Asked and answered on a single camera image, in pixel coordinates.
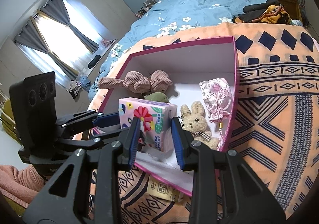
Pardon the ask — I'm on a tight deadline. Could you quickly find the floral tissue pack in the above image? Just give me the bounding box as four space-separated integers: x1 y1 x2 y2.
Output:
118 98 177 152

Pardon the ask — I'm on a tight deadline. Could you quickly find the pink knit plush toy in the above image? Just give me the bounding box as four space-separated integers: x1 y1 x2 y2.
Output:
98 70 173 94

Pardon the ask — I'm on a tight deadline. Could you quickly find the gold tissue pack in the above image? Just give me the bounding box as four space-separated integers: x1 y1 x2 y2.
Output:
147 176 184 202

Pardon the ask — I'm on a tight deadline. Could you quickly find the green frog plush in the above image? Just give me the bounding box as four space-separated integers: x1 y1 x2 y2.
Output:
144 92 169 103

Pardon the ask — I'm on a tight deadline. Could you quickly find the beige bunny plush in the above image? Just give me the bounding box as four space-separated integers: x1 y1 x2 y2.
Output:
181 101 219 150

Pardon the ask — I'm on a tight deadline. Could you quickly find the pink floral drawstring pouch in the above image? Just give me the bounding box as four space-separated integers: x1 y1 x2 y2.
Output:
199 78 232 130

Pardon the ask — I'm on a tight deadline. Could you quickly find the pink knit sleeve left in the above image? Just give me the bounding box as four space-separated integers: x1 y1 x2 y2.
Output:
1 165 45 209

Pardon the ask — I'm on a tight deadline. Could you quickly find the orange navy patterned blanket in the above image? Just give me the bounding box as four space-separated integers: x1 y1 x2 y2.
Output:
102 23 318 223

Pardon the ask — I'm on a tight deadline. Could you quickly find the pink cardboard box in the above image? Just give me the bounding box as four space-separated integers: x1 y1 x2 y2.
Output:
94 36 239 196

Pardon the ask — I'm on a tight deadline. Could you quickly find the grey curtain lower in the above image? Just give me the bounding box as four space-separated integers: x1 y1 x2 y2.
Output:
15 17 78 81

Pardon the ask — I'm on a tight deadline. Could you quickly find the grey curtain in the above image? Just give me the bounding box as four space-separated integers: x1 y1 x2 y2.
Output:
15 17 78 81
39 0 100 53

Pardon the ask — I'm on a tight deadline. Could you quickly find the grey curtain upper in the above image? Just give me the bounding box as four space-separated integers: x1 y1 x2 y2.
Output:
39 0 100 53

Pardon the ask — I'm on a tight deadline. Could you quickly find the blue floral duvet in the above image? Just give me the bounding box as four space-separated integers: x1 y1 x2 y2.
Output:
88 0 282 97

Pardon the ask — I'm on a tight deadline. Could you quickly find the pile of dark clothes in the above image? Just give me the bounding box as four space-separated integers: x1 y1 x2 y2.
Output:
232 0 291 24

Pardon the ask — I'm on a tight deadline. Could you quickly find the wooden nightstand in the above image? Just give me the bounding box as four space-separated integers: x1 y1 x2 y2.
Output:
278 0 302 21

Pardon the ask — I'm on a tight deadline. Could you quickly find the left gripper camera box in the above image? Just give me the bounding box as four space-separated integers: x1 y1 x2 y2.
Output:
9 71 57 157

